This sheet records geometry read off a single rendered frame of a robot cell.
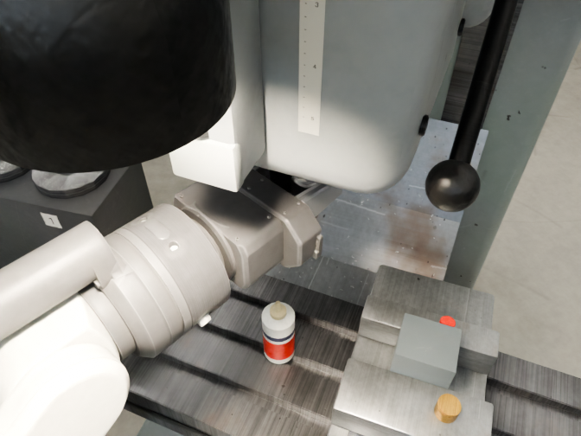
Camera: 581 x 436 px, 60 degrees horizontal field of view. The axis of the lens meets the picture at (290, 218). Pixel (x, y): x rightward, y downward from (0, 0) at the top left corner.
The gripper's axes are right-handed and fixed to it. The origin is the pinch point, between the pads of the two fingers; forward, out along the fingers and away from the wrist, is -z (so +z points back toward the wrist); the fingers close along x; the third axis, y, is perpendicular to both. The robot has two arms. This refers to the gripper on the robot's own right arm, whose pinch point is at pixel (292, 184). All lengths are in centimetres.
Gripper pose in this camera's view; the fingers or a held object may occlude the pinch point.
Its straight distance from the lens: 43.5
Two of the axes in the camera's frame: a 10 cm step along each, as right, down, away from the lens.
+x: -7.2, -4.9, 4.8
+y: -0.1, 7.1, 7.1
